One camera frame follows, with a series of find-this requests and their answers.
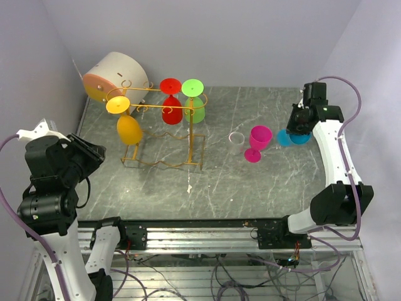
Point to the pink plastic wine glass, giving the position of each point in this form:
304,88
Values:
259,138

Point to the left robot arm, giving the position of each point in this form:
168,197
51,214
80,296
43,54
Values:
57,164

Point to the yellow plastic wine glass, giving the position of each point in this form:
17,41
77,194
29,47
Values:
127,127

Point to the clear wine glass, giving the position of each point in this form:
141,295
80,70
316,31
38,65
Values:
236,143

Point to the red plastic wine glass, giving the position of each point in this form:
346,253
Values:
172,112

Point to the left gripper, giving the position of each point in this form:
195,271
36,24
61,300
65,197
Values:
94,153

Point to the blue plastic wine glass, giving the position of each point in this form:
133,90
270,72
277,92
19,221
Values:
287,140

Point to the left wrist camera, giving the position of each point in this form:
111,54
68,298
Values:
43,128

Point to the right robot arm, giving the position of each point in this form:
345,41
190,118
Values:
339,207

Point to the gold wire wine glass rack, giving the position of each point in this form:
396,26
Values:
197,142

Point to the aluminium mounting rail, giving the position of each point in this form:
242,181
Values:
230,240

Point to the white cylindrical container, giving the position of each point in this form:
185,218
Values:
116,70

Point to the green plastic wine glass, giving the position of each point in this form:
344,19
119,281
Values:
193,89

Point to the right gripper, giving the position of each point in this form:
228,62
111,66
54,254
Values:
291,127

